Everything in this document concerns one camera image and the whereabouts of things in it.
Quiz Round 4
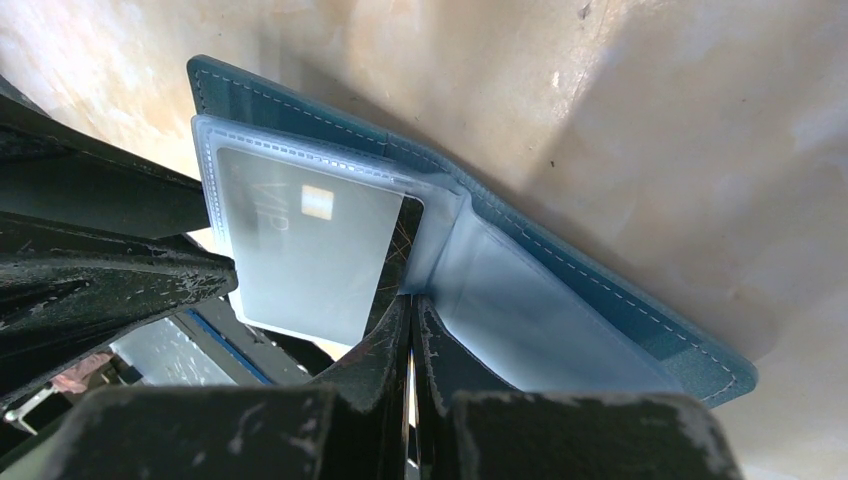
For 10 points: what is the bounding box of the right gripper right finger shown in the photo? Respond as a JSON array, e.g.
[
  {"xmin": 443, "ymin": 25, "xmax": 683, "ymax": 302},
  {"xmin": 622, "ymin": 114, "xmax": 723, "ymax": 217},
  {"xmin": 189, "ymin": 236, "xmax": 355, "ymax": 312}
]
[{"xmin": 411, "ymin": 295, "xmax": 743, "ymax": 479}]

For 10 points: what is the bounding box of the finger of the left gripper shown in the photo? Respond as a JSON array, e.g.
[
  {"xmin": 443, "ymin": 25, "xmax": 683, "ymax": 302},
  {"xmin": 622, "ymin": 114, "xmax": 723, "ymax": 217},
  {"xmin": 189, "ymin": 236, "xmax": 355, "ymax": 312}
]
[{"xmin": 1, "ymin": 80, "xmax": 209, "ymax": 239}]

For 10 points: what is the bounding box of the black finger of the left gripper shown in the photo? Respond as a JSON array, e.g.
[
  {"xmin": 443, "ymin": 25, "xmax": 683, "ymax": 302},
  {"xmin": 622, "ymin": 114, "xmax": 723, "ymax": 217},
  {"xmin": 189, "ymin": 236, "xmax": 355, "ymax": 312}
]
[{"xmin": 1, "ymin": 213, "xmax": 238, "ymax": 406}]

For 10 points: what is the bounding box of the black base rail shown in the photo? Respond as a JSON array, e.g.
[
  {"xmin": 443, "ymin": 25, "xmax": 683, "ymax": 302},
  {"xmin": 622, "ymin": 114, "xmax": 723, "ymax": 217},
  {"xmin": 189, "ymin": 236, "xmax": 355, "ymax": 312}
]
[{"xmin": 109, "ymin": 298, "xmax": 336, "ymax": 389}]

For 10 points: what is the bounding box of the black VIP credit card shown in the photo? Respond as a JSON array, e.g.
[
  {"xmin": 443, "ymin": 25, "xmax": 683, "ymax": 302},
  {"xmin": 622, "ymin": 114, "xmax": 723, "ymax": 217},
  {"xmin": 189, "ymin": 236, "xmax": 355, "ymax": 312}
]
[{"xmin": 216, "ymin": 148, "xmax": 424, "ymax": 346}]

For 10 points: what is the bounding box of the teal card holder wallet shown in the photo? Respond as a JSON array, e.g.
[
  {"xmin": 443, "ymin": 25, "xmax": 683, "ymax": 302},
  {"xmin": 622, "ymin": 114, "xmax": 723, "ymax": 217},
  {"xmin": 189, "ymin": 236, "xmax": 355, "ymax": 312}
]
[{"xmin": 187, "ymin": 55, "xmax": 757, "ymax": 407}]

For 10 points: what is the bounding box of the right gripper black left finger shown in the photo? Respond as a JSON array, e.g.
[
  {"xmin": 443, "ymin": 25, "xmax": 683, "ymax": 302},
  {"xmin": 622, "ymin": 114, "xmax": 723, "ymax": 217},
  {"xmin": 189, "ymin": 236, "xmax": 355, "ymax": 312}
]
[{"xmin": 2, "ymin": 295, "xmax": 411, "ymax": 479}]

